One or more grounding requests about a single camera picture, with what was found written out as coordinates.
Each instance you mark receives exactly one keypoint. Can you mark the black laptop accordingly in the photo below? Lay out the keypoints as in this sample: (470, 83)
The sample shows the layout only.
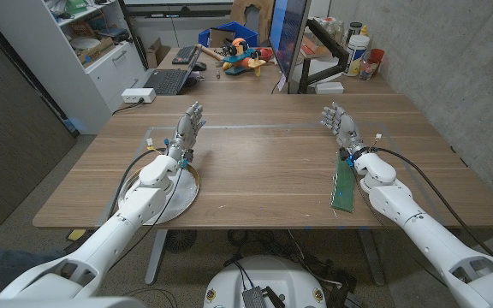
(167, 81)

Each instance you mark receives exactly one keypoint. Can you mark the grey heat sink module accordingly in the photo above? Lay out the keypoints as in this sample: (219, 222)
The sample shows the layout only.
(253, 298)

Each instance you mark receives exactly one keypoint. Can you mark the black keyboard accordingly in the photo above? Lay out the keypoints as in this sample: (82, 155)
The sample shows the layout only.
(184, 55)

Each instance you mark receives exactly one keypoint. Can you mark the white gold-rimmed paper plate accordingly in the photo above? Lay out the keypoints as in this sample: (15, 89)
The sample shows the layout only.
(186, 192)

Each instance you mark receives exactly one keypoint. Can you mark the red cup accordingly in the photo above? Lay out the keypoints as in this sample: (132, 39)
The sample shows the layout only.
(376, 55)

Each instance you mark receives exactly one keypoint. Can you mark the white plastic canister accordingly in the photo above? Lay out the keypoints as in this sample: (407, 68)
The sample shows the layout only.
(354, 55)

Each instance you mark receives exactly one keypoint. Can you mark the person's leg in jeans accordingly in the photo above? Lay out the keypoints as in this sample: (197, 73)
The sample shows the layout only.
(2, 265)

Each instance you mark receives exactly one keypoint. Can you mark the black computer mouse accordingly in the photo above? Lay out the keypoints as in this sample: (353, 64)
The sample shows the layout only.
(199, 66)

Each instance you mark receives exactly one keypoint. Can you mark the yellow and black slipper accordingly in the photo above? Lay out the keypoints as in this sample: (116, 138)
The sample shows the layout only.
(76, 234)

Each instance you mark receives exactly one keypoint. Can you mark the yellow bottle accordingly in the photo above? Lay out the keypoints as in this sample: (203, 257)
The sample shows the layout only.
(364, 31)

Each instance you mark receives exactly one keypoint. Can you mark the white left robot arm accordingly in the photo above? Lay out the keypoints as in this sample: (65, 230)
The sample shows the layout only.
(114, 235)

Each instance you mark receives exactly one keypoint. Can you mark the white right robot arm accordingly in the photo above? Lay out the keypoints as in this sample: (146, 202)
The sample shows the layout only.
(422, 231)

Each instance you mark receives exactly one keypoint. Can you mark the green circuit board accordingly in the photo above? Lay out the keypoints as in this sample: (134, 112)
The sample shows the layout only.
(343, 192)

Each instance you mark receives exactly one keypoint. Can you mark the flat computer monitor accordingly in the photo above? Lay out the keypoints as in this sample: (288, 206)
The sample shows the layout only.
(289, 34)

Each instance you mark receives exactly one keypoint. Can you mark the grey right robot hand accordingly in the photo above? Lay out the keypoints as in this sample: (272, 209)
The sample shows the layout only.
(346, 128)

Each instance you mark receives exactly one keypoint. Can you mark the red bowl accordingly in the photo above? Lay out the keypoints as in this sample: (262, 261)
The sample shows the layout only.
(266, 53)

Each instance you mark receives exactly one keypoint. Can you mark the white shelf cabinet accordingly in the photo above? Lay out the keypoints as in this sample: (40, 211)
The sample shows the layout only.
(58, 72)

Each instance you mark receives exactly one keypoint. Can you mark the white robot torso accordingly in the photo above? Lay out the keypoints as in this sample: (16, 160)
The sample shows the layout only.
(268, 274)

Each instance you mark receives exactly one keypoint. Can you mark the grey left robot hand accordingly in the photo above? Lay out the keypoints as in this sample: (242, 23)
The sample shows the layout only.
(185, 132)

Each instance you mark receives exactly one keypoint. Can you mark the colourful toy airplane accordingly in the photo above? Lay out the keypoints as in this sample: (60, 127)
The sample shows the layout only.
(242, 57)

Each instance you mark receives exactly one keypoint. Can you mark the dark-lidded jar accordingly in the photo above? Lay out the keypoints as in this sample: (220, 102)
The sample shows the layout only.
(353, 30)

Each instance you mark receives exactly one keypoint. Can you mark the open cardboard box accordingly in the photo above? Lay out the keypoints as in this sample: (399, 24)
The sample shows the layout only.
(156, 53)

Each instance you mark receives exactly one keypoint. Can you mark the blue plastic bin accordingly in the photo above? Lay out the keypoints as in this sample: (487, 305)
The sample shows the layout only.
(242, 32)

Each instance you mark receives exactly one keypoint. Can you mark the black round fan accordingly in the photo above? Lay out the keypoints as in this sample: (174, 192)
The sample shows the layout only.
(181, 240)

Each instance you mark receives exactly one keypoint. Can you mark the small white box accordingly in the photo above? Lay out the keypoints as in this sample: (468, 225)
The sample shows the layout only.
(329, 87)

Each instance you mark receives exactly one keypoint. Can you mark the clear glass jar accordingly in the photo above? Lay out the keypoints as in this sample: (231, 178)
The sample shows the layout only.
(367, 69)

